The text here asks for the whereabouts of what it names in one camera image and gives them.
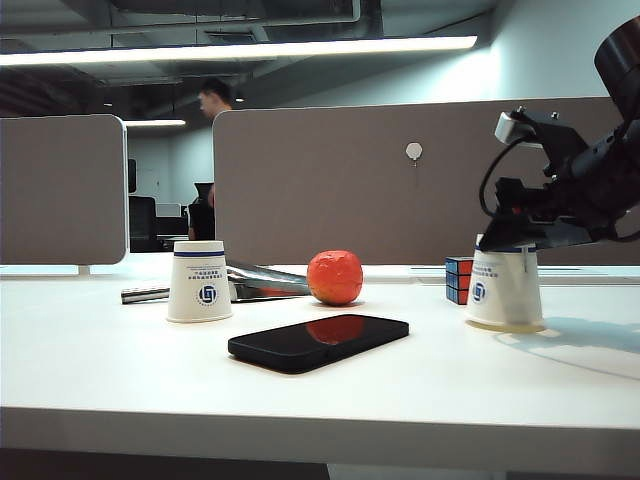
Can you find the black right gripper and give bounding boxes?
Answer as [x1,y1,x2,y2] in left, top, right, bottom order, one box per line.
[478,177,601,274]

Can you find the white paper cup blue logo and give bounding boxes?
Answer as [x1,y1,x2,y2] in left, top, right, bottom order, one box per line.
[166,240,234,324]
[464,233,545,334]

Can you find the colourful puzzle cube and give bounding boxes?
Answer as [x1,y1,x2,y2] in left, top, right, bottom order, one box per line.
[444,256,475,306]

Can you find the orange fruit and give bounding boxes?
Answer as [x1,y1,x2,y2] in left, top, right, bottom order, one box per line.
[306,249,365,307]

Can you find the brown fabric desk divider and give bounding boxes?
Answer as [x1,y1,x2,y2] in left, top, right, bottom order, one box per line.
[212,96,640,266]

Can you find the black smartphone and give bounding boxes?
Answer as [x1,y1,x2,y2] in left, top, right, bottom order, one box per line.
[227,313,410,375]

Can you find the shiny metal ladle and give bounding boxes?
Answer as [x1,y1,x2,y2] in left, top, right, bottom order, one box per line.
[121,262,311,305]

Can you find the person in dark shirt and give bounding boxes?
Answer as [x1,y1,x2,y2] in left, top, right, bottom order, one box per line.
[187,77,236,242]

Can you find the long ceiling light strip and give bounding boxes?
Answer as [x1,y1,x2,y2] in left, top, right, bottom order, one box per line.
[0,34,479,67]

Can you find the black office chair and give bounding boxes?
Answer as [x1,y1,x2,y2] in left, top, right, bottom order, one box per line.
[128,194,157,252]

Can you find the brown rounded desk divider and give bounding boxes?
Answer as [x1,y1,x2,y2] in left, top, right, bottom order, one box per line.
[0,114,130,266]

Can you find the black camera cable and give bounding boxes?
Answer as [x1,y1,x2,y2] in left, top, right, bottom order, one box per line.
[479,137,531,217]

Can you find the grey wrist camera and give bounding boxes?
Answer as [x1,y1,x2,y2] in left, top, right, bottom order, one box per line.
[494,110,544,147]

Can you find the black camera bracket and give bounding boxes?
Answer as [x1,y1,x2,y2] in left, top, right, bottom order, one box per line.
[517,105,589,179]

